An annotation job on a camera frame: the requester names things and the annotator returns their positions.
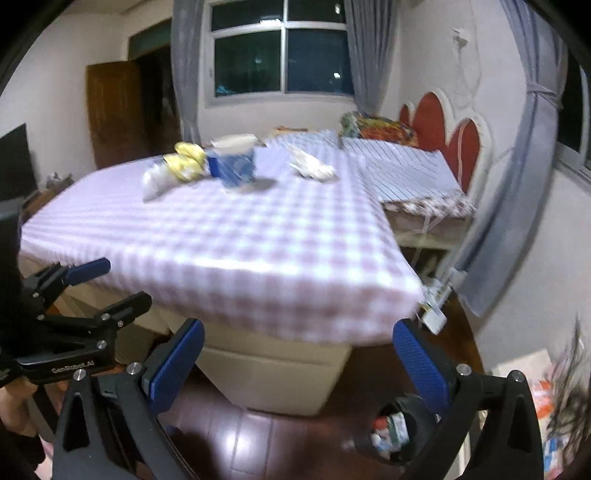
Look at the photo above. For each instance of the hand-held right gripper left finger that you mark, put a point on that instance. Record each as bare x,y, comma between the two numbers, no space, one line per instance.
178,357

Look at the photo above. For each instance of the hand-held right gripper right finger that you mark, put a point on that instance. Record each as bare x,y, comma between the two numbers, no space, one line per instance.
420,364

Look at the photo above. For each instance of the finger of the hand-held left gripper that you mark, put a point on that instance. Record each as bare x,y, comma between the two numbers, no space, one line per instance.
87,268
124,309

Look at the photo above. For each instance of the black trash bin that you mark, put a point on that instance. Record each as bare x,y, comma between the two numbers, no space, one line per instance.
420,429

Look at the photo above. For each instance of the white plastic wrapper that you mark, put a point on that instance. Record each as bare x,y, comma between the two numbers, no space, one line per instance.
157,182

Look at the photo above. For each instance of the yellow plastic bag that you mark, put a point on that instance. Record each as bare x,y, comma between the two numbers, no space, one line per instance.
184,161

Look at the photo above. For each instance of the blue paper cup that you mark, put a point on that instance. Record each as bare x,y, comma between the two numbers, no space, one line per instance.
235,164

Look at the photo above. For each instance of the white tissue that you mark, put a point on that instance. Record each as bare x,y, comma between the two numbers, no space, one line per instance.
314,166

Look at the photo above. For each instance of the person's left hand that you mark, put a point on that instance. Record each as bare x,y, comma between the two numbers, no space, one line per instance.
16,406

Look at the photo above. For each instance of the white router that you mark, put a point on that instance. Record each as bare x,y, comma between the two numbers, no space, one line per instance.
431,319

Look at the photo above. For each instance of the cream washing machine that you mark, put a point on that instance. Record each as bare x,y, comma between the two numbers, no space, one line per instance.
517,369

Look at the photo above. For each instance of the cream desk cabinet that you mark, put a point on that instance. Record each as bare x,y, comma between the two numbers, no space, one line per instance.
277,374

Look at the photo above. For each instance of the pink checkered tablecloth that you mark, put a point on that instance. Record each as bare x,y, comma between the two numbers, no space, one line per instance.
231,254

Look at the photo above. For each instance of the black television screen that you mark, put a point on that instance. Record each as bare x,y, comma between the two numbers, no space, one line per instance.
16,161

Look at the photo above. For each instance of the dark hair brush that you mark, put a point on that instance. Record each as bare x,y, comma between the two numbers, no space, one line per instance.
570,369

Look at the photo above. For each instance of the floral blanket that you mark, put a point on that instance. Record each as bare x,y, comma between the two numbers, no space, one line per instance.
438,207

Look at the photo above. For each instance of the brown wooden door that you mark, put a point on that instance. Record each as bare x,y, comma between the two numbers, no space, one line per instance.
111,110

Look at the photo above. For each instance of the red floral cloth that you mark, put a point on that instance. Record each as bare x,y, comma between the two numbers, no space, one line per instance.
563,443

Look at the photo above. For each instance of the white grid-pattern sheet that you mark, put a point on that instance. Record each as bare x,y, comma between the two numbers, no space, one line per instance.
397,170

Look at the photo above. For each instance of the grey tied curtain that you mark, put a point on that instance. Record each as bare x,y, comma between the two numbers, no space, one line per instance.
512,184

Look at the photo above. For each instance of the colourful patterned pillow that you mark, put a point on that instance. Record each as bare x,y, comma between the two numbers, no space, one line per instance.
378,129

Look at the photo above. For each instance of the red and white headboard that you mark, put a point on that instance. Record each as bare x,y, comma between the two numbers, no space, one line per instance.
434,120

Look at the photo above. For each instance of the grey-framed window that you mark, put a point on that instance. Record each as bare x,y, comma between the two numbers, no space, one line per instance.
575,138

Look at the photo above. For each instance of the white-framed sliding window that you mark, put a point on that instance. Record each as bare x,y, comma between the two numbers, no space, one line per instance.
277,60

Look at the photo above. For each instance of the cream bed frame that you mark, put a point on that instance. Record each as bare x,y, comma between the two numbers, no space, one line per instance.
429,235

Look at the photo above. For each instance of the white wall charger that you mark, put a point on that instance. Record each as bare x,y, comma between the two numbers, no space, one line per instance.
459,38

